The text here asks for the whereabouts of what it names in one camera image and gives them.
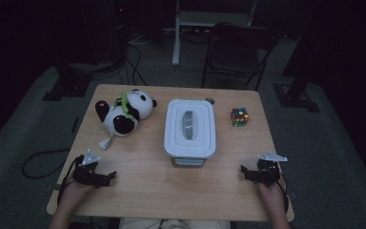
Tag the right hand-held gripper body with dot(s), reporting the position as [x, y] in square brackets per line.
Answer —
[267, 173]

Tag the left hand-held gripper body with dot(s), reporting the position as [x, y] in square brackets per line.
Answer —
[87, 176]

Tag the colourful puzzle cube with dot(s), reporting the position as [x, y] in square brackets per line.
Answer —
[239, 117]

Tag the panda plush toy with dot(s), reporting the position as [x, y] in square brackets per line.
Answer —
[139, 103]

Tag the person's left hand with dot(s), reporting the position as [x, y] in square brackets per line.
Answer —
[73, 194]

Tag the person's right hand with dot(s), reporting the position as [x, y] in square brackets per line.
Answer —
[274, 195]

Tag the grey tape piece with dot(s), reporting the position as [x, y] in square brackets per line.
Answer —
[56, 187]

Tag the person's beige trousers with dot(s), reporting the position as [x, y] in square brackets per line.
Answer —
[171, 224]

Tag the black stand base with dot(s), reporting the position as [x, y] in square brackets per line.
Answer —
[294, 98]
[68, 87]

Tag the black folding chair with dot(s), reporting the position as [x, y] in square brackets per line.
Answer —
[235, 57]

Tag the dark equipment tower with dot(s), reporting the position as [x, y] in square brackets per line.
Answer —
[111, 31]

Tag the white metal table frame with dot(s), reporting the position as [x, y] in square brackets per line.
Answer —
[203, 18]

